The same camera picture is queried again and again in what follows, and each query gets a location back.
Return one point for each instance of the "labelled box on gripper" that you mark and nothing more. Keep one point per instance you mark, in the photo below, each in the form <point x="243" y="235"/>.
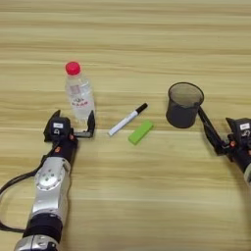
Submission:
<point x="58" y="129"/>
<point x="243" y="130"/>

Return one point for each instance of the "black mesh cup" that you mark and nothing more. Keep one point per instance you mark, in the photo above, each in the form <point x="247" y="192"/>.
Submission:
<point x="181" y="117"/>

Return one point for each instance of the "labelled box on left gripper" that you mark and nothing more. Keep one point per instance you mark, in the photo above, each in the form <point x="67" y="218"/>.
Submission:
<point x="58" y="129"/>

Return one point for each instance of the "white marker with black cap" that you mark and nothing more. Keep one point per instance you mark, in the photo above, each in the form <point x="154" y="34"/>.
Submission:
<point x="125" y="120"/>

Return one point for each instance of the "long black tapered bar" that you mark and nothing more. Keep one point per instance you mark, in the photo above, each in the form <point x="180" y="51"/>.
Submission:
<point x="204" y="116"/>

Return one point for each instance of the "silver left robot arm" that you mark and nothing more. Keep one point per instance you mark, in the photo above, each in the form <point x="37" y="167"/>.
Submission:
<point x="50" y="183"/>

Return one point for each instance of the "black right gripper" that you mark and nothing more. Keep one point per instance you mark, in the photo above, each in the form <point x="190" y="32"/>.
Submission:
<point x="240" y="153"/>

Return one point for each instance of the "green rectangular block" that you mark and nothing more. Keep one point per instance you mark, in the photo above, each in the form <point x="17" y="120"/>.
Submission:
<point x="140" y="132"/>

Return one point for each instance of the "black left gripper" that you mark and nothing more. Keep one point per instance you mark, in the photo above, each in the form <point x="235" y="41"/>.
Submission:
<point x="63" y="150"/>

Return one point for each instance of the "clear bottle with red cap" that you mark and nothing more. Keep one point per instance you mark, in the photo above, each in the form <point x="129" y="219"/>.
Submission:
<point x="80" y="98"/>

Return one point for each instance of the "labelled box on right gripper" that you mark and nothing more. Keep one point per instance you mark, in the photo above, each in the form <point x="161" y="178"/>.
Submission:
<point x="243" y="130"/>

